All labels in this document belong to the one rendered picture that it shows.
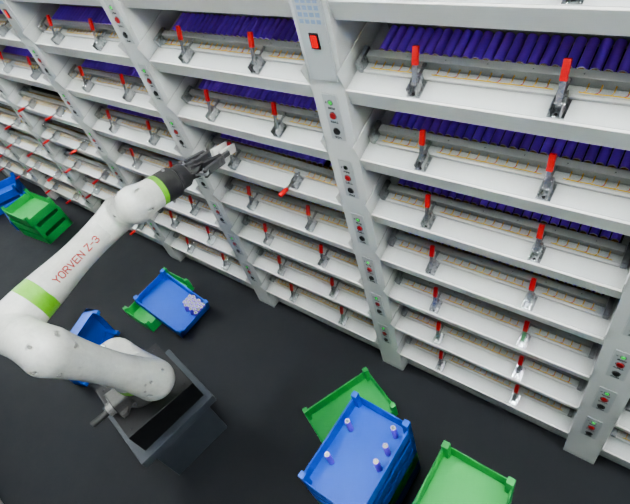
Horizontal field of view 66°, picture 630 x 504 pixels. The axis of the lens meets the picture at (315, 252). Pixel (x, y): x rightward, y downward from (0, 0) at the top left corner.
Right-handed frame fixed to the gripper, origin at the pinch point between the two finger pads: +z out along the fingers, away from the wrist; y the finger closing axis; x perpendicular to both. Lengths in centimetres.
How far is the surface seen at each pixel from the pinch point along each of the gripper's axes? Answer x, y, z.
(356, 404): -67, 59, -20
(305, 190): -7.7, 30.7, 2.1
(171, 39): 33.1, -10.6, 0.2
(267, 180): -7.9, 15.6, 1.7
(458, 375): -81, 77, 17
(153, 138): -5.0, -42.3, 2.2
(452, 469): -70, 92, -22
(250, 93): 17.3, 10.1, 7.2
